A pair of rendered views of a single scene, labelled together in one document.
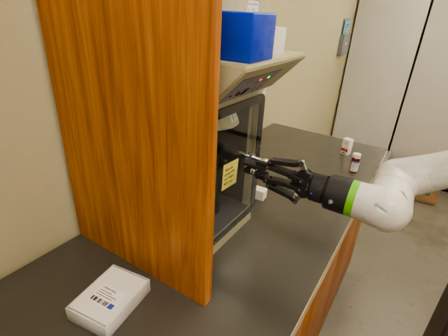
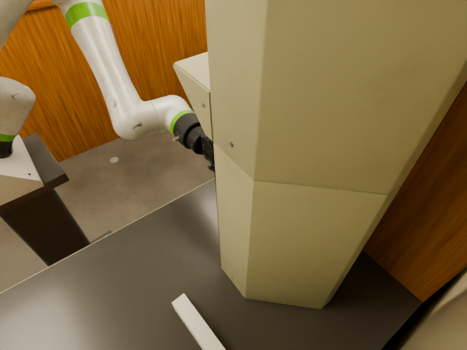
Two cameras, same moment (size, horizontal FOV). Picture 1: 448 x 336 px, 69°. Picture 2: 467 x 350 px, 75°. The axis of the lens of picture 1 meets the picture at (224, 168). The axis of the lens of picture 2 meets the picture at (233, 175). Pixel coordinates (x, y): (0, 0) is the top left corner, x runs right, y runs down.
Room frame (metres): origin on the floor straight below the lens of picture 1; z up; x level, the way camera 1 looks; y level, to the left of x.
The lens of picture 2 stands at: (1.31, 0.07, 1.75)
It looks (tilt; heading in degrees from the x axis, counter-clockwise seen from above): 47 degrees down; 201
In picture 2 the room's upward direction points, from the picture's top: straight up
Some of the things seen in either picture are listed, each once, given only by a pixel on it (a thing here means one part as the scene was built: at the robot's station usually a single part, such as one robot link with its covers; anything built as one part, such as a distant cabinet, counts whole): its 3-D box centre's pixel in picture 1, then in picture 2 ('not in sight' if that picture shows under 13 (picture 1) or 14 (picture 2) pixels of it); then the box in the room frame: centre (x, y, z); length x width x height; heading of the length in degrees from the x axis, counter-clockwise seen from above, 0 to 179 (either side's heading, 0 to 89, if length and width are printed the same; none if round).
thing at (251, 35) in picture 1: (242, 36); not in sight; (0.72, -0.02, 1.56); 0.10 x 0.10 x 0.09; 58
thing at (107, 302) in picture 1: (110, 298); not in sight; (0.56, 0.26, 0.96); 0.16 x 0.12 x 0.04; 157
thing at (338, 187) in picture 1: (337, 193); (191, 132); (0.71, -0.29, 1.20); 0.12 x 0.06 x 0.09; 148
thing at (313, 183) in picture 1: (309, 185); (206, 145); (0.75, -0.22, 1.20); 0.09 x 0.07 x 0.08; 58
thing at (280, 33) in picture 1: (270, 40); not in sight; (0.83, -0.10, 1.54); 0.05 x 0.05 x 0.06; 46
